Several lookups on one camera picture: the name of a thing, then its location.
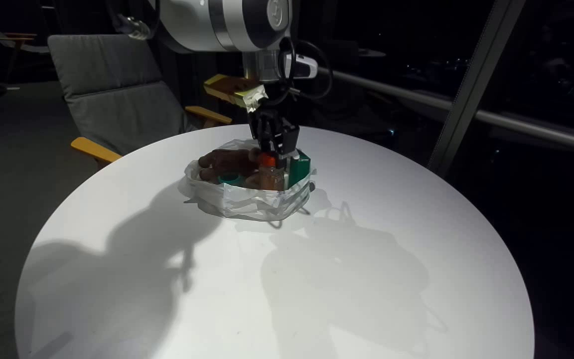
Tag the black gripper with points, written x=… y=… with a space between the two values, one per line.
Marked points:
x=270 y=122

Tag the green toy carton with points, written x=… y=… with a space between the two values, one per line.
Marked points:
x=296 y=170

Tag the brown plush toy dog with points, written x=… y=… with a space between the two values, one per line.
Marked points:
x=220 y=164

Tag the red-lid spice jar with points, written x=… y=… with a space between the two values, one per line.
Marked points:
x=268 y=175

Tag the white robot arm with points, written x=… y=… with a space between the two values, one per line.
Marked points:
x=260 y=30

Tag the clear plastic bag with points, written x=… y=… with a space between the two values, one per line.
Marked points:
x=242 y=201

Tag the grey chair with wooden arms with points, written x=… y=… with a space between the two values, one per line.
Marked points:
x=118 y=96

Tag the metal window railing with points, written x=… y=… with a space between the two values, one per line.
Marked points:
x=505 y=64

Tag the wrist camera with yellow tape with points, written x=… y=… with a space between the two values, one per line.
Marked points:
x=242 y=92

